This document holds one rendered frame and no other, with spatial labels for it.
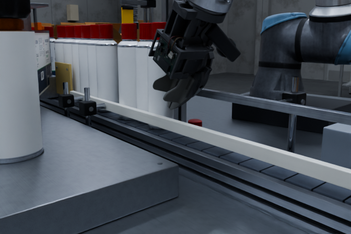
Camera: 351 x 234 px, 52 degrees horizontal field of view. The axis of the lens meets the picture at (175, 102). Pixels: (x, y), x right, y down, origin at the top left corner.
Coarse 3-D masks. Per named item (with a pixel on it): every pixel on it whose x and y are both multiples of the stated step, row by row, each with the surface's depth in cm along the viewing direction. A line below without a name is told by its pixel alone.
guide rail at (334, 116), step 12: (204, 96) 66; (216, 96) 64; (228, 96) 62; (240, 96) 60; (264, 108) 56; (276, 108) 55; (288, 108) 53; (300, 108) 51; (312, 108) 50; (324, 120) 49; (336, 120) 48; (348, 120) 46
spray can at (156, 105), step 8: (152, 24) 68; (160, 24) 67; (152, 32) 68; (152, 40) 69; (152, 56) 68; (152, 64) 68; (152, 72) 68; (160, 72) 68; (152, 80) 69; (152, 88) 69; (152, 96) 69; (160, 96) 69; (152, 104) 70; (160, 104) 69; (152, 112) 70; (160, 112) 69; (168, 112) 70; (152, 128) 70; (160, 128) 70
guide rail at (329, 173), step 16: (80, 96) 90; (128, 112) 73; (144, 112) 69; (176, 128) 62; (192, 128) 59; (224, 144) 53; (240, 144) 51; (256, 144) 49; (272, 160) 47; (288, 160) 45; (304, 160) 43; (320, 176) 42; (336, 176) 41
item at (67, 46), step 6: (66, 30) 99; (72, 30) 99; (66, 36) 99; (72, 36) 99; (66, 42) 98; (66, 48) 99; (66, 54) 99; (66, 60) 100; (72, 66) 100; (72, 72) 100; (72, 78) 100
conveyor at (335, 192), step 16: (112, 112) 85; (144, 128) 71; (192, 144) 61; (208, 144) 61; (240, 160) 53; (256, 160) 53; (272, 176) 48; (288, 176) 47; (304, 176) 47; (320, 192) 43; (336, 192) 42
